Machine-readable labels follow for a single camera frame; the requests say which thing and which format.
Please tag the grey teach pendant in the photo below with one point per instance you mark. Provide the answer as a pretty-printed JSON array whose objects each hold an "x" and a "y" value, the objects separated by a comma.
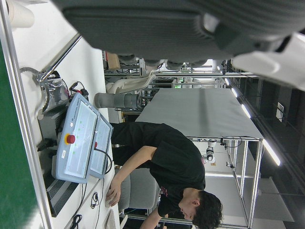
[
  {"x": 101, "y": 145},
  {"x": 78, "y": 138}
]

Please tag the aluminium frame cell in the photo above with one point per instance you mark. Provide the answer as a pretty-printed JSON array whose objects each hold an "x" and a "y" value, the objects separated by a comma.
[{"x": 255, "y": 183}]

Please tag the white paper cup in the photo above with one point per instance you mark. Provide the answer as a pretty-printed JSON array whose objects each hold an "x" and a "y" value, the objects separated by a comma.
[{"x": 20, "y": 15}]

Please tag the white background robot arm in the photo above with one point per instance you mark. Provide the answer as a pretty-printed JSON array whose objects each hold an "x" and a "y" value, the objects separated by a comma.
[{"x": 210, "y": 152}]

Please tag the brown cardboard box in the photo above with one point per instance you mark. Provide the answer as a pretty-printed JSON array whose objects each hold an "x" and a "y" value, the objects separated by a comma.
[{"x": 113, "y": 60}]

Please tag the clear plastic parts bag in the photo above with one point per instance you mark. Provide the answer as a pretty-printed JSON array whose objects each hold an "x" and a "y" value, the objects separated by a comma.
[{"x": 58, "y": 91}]

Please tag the person in black shirt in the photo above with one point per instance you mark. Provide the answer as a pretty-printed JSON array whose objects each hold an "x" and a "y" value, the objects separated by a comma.
[{"x": 171, "y": 155}]

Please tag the green conveyor belt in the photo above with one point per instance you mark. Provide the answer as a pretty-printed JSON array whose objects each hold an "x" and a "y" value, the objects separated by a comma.
[{"x": 14, "y": 155}]

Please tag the white keyboard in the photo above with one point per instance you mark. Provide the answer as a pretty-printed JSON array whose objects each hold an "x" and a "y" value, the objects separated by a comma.
[{"x": 110, "y": 221}]

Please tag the black power plug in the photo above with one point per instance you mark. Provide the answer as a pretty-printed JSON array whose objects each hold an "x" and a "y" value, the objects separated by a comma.
[{"x": 45, "y": 144}]

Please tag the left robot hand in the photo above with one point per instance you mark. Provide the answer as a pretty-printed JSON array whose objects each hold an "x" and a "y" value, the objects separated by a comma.
[{"x": 143, "y": 31}]

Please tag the black finned box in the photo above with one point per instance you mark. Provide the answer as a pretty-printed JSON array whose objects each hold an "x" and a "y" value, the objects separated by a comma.
[{"x": 59, "y": 195}]

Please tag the grey computer mouse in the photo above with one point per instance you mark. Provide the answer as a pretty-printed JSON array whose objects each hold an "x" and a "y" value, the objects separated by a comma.
[{"x": 108, "y": 204}]

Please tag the grey padded cylinder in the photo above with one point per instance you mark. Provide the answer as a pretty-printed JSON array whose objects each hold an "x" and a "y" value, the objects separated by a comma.
[{"x": 112, "y": 100}]

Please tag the grey office chair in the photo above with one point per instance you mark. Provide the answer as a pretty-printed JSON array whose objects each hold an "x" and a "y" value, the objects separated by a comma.
[{"x": 140, "y": 190}]

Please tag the ceiling light strip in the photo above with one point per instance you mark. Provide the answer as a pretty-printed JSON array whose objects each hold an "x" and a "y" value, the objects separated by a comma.
[
  {"x": 234, "y": 93},
  {"x": 270, "y": 152},
  {"x": 245, "y": 111}
]

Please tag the grey metal box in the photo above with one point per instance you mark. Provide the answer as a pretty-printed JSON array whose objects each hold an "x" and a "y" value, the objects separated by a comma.
[{"x": 47, "y": 126}]

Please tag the black earphones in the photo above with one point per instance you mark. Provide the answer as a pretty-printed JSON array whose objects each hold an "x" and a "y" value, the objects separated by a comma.
[{"x": 95, "y": 196}]

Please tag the grey screen panel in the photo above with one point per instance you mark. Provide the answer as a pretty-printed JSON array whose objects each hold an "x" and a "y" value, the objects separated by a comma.
[{"x": 197, "y": 112}]

